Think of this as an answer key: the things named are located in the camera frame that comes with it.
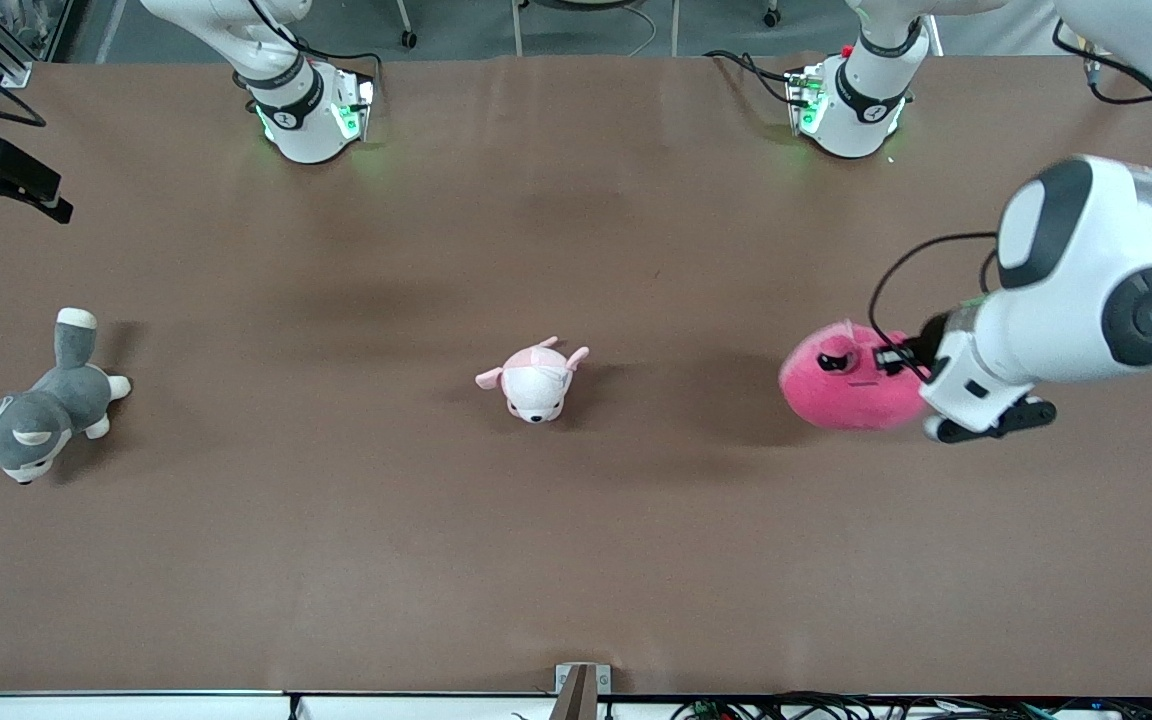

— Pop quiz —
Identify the pink round plush toy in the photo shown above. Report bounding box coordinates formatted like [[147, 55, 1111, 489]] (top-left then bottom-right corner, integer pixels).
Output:
[[779, 320, 932, 432]]

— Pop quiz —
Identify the grey white husky plush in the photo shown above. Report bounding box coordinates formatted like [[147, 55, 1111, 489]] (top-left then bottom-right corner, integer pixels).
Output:
[[0, 308, 132, 486]]

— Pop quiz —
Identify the small white pink plush dog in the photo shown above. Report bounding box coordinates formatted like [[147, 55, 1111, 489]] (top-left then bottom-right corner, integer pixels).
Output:
[[475, 337, 591, 424]]

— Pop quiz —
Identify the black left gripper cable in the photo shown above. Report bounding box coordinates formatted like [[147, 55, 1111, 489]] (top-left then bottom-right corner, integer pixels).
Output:
[[869, 18, 1152, 383]]

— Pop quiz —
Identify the black right arm base cable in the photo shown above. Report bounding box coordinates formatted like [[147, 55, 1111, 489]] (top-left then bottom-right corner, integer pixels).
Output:
[[231, 0, 384, 101]]

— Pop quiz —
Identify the black arm base cable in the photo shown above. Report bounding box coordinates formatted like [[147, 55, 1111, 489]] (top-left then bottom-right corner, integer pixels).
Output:
[[704, 50, 807, 106], [231, 0, 384, 101]]

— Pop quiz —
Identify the black left arm base cable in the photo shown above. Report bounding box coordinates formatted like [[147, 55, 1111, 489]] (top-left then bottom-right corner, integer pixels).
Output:
[[704, 50, 807, 106]]

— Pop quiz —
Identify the tangled cable bundle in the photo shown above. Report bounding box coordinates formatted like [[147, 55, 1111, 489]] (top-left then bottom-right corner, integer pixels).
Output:
[[671, 690, 1152, 720]]

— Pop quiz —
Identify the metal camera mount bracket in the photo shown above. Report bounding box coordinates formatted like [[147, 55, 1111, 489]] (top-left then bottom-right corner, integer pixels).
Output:
[[548, 662, 613, 720]]

